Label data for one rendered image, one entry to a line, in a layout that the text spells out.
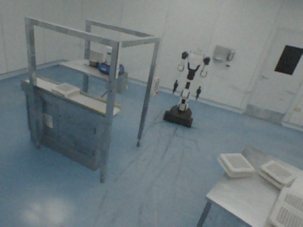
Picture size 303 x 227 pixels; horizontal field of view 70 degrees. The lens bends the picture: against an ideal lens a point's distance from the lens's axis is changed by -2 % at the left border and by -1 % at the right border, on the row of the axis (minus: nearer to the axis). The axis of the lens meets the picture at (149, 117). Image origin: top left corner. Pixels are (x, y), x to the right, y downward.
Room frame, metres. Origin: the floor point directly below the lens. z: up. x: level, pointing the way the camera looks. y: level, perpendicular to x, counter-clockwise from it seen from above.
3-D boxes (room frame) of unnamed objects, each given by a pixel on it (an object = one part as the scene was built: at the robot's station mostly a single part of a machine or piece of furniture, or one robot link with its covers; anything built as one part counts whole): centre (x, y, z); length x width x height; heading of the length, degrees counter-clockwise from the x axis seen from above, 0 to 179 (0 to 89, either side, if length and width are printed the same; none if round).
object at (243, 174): (1.66, -0.86, 0.87); 0.24 x 0.24 x 0.02; 19
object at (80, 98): (2.41, 1.04, 0.87); 1.35 x 0.25 x 0.05; 70
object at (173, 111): (4.23, -0.62, 0.19); 0.64 x 0.52 x 0.33; 167
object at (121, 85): (2.33, 0.45, 1.20); 0.22 x 0.11 x 0.20; 70
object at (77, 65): (2.27, 0.69, 1.31); 0.62 x 0.38 x 0.04; 70
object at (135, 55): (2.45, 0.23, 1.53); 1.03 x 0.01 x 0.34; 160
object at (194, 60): (4.26, -0.62, 1.23); 0.34 x 0.30 x 0.36; 77
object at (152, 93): (2.95, 0.02, 1.03); 0.17 x 0.06 x 0.26; 160
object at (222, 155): (1.66, -0.86, 0.91); 0.25 x 0.24 x 0.02; 109
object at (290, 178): (1.64, -1.24, 0.91); 0.25 x 0.24 x 0.02; 129
